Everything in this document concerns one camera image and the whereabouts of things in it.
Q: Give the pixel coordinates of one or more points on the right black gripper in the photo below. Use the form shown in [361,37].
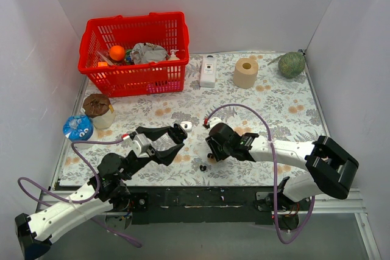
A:
[213,148]

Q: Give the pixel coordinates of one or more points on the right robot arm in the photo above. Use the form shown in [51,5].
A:
[329,169]

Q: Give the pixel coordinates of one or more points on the blue lid white container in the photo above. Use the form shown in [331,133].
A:
[80,128]

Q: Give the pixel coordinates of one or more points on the orange small block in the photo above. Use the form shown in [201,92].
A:
[102,64]

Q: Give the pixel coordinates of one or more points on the floral table mat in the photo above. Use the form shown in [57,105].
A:
[275,106]

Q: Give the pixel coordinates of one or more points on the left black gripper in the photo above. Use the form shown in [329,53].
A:
[152,158]

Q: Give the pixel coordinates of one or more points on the orange fruit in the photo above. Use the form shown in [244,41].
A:
[117,53]

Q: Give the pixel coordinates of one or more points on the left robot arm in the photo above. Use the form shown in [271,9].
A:
[105,191]

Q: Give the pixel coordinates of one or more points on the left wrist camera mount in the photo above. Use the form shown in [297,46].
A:
[139,144]

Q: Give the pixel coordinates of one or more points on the black earbud charging case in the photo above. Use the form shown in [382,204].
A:
[177,133]

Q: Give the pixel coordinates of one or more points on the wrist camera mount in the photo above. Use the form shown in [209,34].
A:
[139,144]
[209,123]

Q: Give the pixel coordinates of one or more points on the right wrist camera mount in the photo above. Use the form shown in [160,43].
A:
[209,123]

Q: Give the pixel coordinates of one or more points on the red plastic shopping basket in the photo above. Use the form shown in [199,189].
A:
[167,29]

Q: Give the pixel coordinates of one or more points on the white earbud charging case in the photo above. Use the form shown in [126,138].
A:
[187,126]

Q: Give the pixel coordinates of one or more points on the white pump bottle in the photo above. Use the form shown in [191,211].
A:
[173,56]

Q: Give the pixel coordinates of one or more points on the crumpled grey cloth bag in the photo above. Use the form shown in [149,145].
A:
[143,53]

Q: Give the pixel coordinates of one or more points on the beige toilet paper roll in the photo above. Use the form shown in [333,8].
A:
[245,73]

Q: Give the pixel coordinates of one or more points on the green melon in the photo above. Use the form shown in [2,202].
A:
[291,64]

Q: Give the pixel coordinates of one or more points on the black base bar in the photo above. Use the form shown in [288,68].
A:
[195,204]

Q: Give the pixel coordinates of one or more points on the brown lid cream cup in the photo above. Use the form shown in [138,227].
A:
[100,110]

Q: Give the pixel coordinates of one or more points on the clear plastic bag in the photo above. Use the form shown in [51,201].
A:
[104,57]

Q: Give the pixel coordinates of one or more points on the white rectangular box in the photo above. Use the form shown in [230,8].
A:
[208,71]

